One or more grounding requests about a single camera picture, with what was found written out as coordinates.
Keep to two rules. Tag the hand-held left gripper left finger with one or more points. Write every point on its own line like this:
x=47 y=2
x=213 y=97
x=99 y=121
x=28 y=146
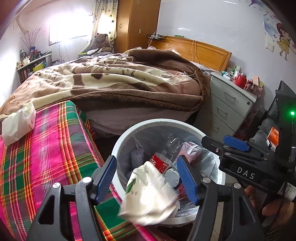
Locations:
x=105 y=179

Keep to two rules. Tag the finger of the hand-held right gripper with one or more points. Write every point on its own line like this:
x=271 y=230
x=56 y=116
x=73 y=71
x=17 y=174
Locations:
x=212 y=147
x=235 y=142

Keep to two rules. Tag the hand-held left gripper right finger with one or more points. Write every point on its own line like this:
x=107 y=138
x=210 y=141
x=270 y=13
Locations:
x=188 y=180

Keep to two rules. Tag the blue white yogurt cup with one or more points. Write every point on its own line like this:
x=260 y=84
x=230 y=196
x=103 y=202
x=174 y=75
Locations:
x=173 y=178

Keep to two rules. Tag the purple milk carton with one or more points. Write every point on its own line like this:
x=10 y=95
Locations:
x=190 y=150

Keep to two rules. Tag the clear plastic bottle red label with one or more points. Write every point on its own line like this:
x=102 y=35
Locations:
x=159 y=163

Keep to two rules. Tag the white round waste bin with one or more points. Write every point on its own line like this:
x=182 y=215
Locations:
x=124 y=143

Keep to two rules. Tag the white leaf print wrapper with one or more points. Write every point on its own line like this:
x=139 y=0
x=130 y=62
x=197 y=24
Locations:
x=148 y=199

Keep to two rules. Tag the person's right hand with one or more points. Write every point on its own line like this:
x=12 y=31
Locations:
x=270 y=208

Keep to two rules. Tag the grey drawer nightstand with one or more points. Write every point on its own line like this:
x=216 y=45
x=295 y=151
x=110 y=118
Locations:
x=226 y=104

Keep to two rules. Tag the clear bin liner bag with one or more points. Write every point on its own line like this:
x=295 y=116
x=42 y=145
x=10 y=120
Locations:
x=141 y=141

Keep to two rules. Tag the red printed box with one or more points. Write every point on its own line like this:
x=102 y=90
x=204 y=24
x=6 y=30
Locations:
x=253 y=87

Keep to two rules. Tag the red jar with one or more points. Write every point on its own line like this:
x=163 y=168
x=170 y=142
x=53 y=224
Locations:
x=240 y=81

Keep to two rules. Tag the orange white box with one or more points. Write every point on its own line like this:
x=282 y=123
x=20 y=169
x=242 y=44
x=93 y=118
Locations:
x=257 y=81

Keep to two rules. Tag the grey bed sheet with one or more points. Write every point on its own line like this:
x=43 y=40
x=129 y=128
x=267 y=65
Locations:
x=138 y=120

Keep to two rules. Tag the stack of medicine boxes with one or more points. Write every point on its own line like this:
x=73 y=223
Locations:
x=230 y=73

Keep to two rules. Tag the wooden headboard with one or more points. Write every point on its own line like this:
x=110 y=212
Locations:
x=208 y=53

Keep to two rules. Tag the brown beige blanket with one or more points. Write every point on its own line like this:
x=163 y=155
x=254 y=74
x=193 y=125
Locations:
x=104 y=78

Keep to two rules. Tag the white tissue pack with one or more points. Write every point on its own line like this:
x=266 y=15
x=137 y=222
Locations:
x=17 y=125

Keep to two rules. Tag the power strip on headboard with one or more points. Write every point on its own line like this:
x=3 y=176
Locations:
x=157 y=37

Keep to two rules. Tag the cluttered shelf unit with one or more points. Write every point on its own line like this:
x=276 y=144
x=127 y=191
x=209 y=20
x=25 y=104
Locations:
x=32 y=68

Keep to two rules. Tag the brown teddy bear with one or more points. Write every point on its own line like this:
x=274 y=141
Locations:
x=101 y=42

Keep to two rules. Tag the wooden wardrobe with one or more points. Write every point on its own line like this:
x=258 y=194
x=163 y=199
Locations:
x=136 y=23

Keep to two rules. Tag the window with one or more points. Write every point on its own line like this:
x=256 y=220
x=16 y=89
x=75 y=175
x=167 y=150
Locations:
x=69 y=27

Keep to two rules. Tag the vase with bare branches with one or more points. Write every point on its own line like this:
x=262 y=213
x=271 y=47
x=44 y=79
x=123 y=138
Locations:
x=32 y=39

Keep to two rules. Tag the patterned curtain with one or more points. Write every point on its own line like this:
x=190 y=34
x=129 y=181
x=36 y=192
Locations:
x=105 y=20

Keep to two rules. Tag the cartoon girl wall sticker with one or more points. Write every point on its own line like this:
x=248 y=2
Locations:
x=282 y=34

